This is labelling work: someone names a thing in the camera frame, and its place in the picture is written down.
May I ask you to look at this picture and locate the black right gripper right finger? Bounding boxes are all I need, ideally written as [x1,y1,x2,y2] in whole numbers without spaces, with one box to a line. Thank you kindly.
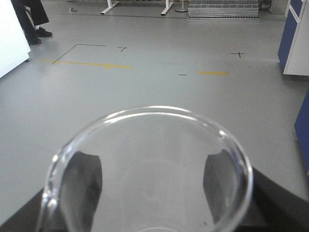
[203,149,239,224]

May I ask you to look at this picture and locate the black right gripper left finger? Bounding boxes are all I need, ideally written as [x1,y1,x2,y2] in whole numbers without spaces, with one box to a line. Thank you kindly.
[60,151,102,232]

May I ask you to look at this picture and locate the white panel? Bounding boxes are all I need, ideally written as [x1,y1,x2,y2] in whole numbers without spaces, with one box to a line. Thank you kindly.
[0,0,30,77]

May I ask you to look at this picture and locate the clear glass beaker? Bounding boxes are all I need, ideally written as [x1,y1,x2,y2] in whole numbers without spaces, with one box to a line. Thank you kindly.
[36,106,253,232]

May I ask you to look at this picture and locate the white table legs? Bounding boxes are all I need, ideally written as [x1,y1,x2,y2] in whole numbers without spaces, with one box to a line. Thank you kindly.
[100,0,174,16]

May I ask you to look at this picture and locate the blue white cabinet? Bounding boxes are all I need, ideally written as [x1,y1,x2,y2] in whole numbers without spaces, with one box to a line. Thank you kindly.
[278,0,309,76]

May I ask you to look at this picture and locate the metal grate steps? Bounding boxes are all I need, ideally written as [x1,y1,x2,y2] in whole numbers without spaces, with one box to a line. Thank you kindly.
[188,0,260,23]

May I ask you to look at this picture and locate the person in black trousers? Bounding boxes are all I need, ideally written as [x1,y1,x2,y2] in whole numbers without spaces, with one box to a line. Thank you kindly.
[11,0,53,45]

